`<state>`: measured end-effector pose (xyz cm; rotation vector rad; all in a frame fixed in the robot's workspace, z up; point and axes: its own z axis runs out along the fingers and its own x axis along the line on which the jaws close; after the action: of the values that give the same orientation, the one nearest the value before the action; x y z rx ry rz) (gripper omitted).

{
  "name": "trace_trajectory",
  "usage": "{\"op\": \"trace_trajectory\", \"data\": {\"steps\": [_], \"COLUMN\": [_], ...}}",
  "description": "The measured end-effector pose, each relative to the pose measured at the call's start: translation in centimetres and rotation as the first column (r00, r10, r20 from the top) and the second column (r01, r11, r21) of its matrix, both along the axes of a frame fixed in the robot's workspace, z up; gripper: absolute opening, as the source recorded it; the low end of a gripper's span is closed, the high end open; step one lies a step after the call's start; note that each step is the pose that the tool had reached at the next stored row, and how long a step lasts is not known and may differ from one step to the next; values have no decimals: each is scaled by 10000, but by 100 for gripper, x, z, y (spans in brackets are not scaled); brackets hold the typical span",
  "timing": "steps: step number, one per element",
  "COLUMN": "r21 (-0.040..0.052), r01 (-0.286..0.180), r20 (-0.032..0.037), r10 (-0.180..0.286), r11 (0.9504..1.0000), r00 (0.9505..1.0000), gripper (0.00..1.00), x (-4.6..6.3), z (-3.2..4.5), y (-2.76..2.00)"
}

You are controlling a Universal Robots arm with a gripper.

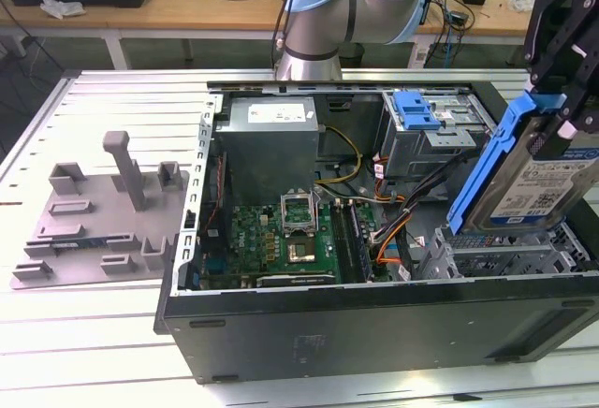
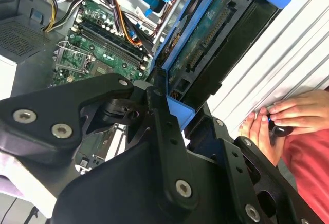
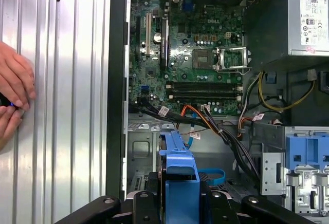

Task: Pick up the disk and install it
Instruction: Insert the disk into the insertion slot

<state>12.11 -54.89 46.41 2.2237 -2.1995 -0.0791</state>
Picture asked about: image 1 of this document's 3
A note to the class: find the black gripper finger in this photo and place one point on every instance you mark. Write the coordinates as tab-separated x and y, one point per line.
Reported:
585	90
552	52

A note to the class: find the hard disk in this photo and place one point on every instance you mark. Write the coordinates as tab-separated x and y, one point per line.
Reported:
515	193

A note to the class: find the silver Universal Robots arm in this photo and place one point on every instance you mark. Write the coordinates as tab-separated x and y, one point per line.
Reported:
318	29

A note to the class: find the silver disk bay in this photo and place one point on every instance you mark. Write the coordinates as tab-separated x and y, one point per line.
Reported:
505	258

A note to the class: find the blue plastic drive latch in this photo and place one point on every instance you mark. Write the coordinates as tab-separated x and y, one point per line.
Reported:
416	113

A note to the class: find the silver drive cage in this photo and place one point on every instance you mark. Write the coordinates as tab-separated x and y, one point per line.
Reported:
421	155

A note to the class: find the installed RAM stick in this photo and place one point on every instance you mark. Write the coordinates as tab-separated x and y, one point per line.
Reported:
361	239

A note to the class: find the black RAM slot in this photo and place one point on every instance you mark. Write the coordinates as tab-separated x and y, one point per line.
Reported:
345	239

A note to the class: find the grey power supply unit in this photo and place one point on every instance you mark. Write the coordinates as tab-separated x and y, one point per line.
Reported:
267	155

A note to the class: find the CPU socket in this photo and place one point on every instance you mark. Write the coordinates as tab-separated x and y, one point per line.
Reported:
302	251

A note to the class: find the black open PC case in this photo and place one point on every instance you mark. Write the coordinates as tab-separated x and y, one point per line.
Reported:
374	333

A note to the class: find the black graphics card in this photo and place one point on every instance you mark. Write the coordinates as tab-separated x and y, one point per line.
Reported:
295	281

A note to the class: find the green motherboard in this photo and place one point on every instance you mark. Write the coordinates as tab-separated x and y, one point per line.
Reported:
252	239

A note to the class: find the wooden desk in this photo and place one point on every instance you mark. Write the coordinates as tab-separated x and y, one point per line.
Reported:
140	17

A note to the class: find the crumpled white plastic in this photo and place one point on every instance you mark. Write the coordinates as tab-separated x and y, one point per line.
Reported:
61	5

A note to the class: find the grey parts rack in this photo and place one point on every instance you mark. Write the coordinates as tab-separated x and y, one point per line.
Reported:
93	249

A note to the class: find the spare RAM stick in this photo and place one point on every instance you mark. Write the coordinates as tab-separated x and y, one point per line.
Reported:
75	243

